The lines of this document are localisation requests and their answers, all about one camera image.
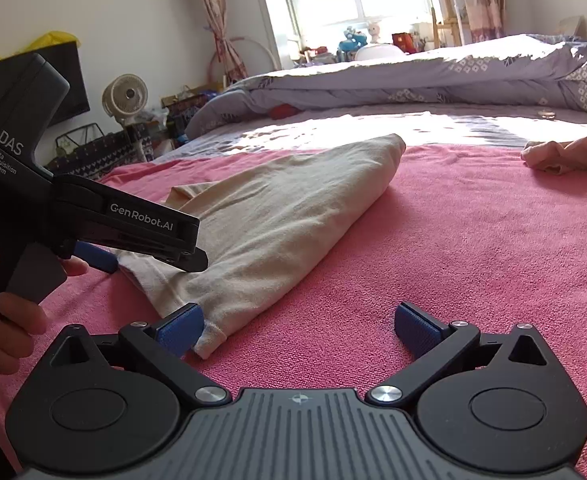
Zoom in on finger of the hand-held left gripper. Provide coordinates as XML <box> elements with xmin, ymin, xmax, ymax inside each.
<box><xmin>72</xmin><ymin>241</ymin><xmax>120</xmax><ymax>275</ymax></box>
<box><xmin>106</xmin><ymin>232</ymin><xmax>209</xmax><ymax>273</ymax></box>

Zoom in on pink hoop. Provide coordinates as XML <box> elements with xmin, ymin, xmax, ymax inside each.
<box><xmin>212</xmin><ymin>35</ymin><xmax>280</xmax><ymax>86</ymax></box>

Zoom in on white bed sheet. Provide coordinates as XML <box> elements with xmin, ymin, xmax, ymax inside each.
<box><xmin>150</xmin><ymin>105</ymin><xmax>587</xmax><ymax>163</ymax></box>

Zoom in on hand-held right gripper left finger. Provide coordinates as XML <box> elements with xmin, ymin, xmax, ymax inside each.
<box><xmin>48</xmin><ymin>302</ymin><xmax>233</xmax><ymax>406</ymax></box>

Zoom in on grey patterned quilt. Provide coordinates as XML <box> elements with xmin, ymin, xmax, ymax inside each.
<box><xmin>186</xmin><ymin>34</ymin><xmax>587</xmax><ymax>141</ymax></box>

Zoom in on black wire rack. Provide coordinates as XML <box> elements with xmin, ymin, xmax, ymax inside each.
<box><xmin>53</xmin><ymin>122</ymin><xmax>106</xmax><ymax>158</ymax></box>

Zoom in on dark patterned bag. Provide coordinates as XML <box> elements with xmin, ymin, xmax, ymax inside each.
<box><xmin>166</xmin><ymin>91</ymin><xmax>211</xmax><ymax>148</ymax></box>

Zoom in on blue plush toy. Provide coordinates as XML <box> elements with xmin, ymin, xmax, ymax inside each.
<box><xmin>336</xmin><ymin>26</ymin><xmax>369</xmax><ymax>63</ymax></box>

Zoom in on white chair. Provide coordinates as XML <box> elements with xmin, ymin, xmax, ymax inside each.
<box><xmin>354</xmin><ymin>42</ymin><xmax>407</xmax><ymax>62</ymax></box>

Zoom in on white desk fan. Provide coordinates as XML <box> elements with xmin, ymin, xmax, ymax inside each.
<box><xmin>102</xmin><ymin>74</ymin><xmax>149</xmax><ymax>126</ymax></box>

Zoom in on pink garment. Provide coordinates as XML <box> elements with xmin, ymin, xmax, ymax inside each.
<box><xmin>521</xmin><ymin>129</ymin><xmax>587</xmax><ymax>178</ymax></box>

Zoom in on person's left hand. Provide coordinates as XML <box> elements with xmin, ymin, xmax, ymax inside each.
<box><xmin>0</xmin><ymin>224</ymin><xmax>90</xmax><ymax>363</ymax></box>

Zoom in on beige shirt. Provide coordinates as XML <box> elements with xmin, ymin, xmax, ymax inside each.
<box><xmin>108</xmin><ymin>132</ymin><xmax>407</xmax><ymax>361</ymax></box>

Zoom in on pink towel blanket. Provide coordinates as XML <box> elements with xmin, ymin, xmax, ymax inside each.
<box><xmin>0</xmin><ymin>144</ymin><xmax>587</xmax><ymax>480</ymax></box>

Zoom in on black patterned cloth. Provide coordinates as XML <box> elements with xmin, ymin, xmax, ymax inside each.
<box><xmin>46</xmin><ymin>125</ymin><xmax>156</xmax><ymax>181</ymax></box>

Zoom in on black television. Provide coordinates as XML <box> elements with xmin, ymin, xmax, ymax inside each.
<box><xmin>33</xmin><ymin>40</ymin><xmax>92</xmax><ymax>127</ymax></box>

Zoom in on wooden easel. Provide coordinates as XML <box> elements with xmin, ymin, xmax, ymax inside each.
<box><xmin>431</xmin><ymin>0</ymin><xmax>467</xmax><ymax>51</ymax></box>

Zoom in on pink patterned curtain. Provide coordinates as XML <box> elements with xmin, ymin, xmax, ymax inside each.
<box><xmin>183</xmin><ymin>0</ymin><xmax>248</xmax><ymax>86</ymax></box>
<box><xmin>456</xmin><ymin>0</ymin><xmax>505</xmax><ymax>43</ymax></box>

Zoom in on yellow plastic bag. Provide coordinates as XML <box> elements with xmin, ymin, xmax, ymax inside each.
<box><xmin>0</xmin><ymin>31</ymin><xmax>81</xmax><ymax>72</ymax></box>

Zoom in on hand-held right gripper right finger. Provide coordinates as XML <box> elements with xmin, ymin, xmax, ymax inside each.
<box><xmin>365</xmin><ymin>302</ymin><xmax>549</xmax><ymax>406</ymax></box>

